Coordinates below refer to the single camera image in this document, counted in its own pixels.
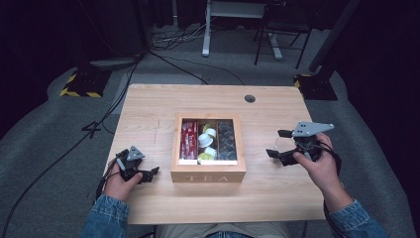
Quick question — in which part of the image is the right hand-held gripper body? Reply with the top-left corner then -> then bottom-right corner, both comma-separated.
291,120 -> 335,164

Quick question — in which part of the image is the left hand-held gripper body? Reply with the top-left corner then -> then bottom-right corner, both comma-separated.
115,145 -> 147,182

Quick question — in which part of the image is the person's left hand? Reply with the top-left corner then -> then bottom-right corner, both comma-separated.
103,161 -> 145,202

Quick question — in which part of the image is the person's right hand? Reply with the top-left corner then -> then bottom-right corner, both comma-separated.
292,132 -> 347,196

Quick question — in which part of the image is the stack of red tea packets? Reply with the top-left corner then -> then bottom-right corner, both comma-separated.
179,120 -> 199,161

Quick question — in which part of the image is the black yellow striped stand base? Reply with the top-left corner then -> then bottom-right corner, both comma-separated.
293,72 -> 339,101
58,66 -> 112,99

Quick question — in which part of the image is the wooden tea box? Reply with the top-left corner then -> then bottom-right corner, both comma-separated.
169,113 -> 248,183

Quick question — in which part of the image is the stack of dark tea packets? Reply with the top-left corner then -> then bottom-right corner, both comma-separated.
217,120 -> 238,162

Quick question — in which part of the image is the large white capsule cup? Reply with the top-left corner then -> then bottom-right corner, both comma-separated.
197,133 -> 214,149

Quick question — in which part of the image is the black chair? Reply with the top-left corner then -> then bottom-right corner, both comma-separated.
253,0 -> 313,70

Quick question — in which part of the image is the slanted black stand pole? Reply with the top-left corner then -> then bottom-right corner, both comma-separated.
308,0 -> 362,74

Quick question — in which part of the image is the left hand-held gripper cable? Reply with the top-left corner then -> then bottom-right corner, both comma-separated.
95,150 -> 129,200

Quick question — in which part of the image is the hand-held gripper cable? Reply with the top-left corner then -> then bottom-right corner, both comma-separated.
309,139 -> 349,238
95,150 -> 129,200

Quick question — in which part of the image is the right hand-held gripper cable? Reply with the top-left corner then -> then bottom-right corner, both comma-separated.
309,139 -> 349,238

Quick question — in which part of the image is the long black floor cable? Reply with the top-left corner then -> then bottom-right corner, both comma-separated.
0,54 -> 147,238

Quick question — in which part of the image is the white desk frame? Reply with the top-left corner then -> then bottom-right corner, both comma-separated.
201,0 -> 284,60

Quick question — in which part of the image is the bundle of floor cables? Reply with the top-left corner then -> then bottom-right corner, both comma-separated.
151,18 -> 212,52

